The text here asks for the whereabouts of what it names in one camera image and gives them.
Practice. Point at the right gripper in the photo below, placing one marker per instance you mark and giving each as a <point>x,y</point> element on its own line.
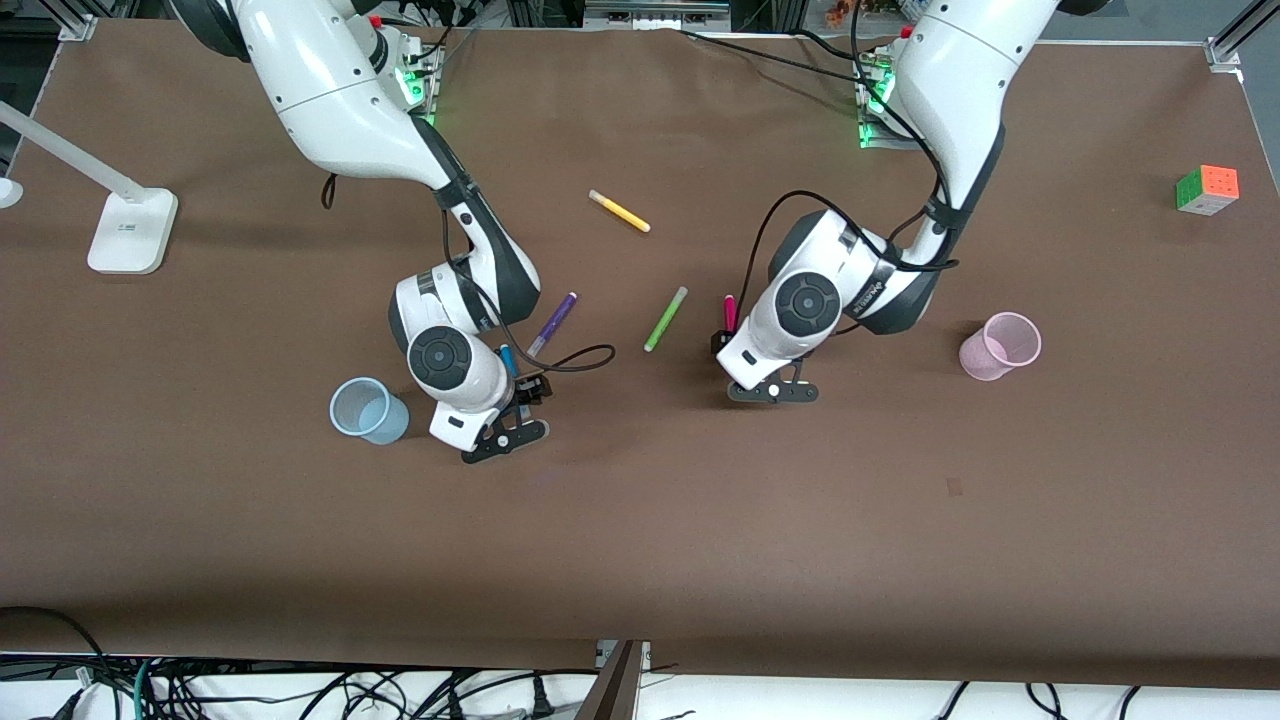
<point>529,392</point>

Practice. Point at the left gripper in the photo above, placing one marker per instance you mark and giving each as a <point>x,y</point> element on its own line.
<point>719,343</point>

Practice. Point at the blue marker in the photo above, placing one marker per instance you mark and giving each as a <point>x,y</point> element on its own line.
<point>507,358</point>

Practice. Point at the pink marker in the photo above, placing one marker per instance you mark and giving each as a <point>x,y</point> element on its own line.
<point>730,312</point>

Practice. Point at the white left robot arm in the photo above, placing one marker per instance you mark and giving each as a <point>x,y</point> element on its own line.
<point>950,90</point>

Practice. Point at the left arm base with green light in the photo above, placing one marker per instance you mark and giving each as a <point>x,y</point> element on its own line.
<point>878,100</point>

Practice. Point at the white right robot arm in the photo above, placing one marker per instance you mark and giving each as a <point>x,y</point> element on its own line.
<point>330,90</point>

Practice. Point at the right arm base with green light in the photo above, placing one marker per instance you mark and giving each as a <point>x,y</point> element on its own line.
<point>415,85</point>

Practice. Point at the blue plastic cup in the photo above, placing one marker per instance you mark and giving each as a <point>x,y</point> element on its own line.
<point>395,426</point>

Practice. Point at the purple marker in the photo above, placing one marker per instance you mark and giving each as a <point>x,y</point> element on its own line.
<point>553,323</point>

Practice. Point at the green marker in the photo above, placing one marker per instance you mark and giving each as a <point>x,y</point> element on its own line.
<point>665,320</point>

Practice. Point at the pink plastic cup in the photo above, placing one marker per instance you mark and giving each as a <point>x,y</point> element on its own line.
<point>975,360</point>

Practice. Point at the yellow marker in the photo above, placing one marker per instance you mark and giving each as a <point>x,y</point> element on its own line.
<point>620,211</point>

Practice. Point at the white desk lamp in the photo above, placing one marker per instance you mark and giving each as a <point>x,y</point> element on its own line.
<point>130,230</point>

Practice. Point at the multicoloured puzzle cube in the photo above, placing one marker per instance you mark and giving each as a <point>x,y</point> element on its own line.
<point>1207,190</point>

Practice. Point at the white round object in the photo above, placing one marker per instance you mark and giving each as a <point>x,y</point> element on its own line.
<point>8,193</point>

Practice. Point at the dark brown table post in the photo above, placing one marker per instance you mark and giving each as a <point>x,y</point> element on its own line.
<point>612,690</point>

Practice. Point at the aluminium frame corner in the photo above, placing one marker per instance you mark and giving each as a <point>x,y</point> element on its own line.
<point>1235,40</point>
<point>70,20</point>

